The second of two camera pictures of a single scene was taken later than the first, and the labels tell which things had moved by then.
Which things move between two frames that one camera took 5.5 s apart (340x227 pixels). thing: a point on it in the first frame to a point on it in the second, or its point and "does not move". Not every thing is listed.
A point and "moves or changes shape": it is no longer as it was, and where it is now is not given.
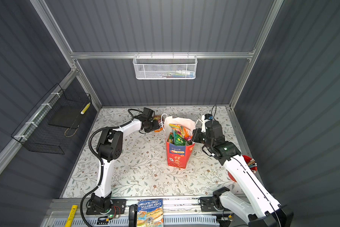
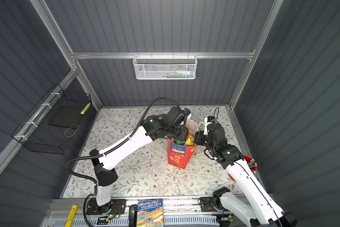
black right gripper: x=197 y=132 does not move
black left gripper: x=156 y=126 to x=184 y=133
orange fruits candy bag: x=161 y=123 moves or changes shape
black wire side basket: x=52 y=126 does not move
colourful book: x=150 y=213 does not move
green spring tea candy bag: x=179 y=140 does not move
